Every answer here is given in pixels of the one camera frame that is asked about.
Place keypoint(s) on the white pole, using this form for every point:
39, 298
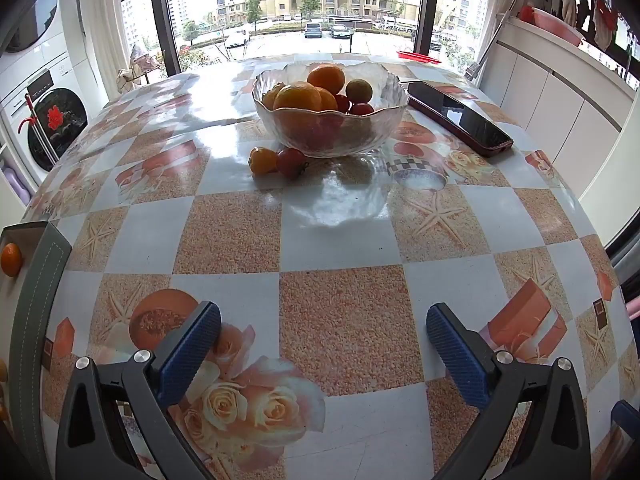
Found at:
500, 20

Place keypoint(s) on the small mandarin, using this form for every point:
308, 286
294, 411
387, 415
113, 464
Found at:
11, 259

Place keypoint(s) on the white counter cabinet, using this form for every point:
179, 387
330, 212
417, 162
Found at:
560, 95

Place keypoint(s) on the clear glass bowl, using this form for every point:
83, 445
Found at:
387, 105

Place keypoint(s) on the gray shallow cardboard box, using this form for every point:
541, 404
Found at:
42, 280

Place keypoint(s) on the red white hanging garment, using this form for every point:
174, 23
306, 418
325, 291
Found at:
604, 22

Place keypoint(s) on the white curtain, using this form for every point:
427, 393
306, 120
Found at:
105, 25
500, 5

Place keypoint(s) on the black smartphone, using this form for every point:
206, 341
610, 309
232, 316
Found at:
460, 115

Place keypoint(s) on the dried flower bouquet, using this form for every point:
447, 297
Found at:
142, 62

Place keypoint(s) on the white washing machine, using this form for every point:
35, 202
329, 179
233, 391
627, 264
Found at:
60, 115

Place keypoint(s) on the yellow round fruit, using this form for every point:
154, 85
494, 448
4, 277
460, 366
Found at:
270, 97

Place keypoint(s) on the green round fruit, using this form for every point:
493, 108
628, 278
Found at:
359, 90

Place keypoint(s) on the lavender plastic container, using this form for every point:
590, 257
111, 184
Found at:
15, 180

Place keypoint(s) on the white parked car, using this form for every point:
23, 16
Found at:
237, 37

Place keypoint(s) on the red plastic bin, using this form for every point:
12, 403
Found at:
420, 55

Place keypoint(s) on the dark parked car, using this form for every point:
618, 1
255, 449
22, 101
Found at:
340, 31

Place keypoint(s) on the gray parked van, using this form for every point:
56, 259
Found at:
313, 30

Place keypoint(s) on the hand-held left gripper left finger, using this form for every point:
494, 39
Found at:
190, 350

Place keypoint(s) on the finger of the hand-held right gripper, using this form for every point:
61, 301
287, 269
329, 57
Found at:
627, 416

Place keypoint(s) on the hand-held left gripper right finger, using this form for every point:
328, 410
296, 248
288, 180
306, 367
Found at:
455, 355

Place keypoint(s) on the yellow cherry tomato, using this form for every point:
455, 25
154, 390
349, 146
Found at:
263, 160

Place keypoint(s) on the red plastic basin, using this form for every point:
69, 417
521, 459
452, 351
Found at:
555, 25

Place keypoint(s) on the black hanging garment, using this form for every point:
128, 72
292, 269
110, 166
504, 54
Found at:
583, 10

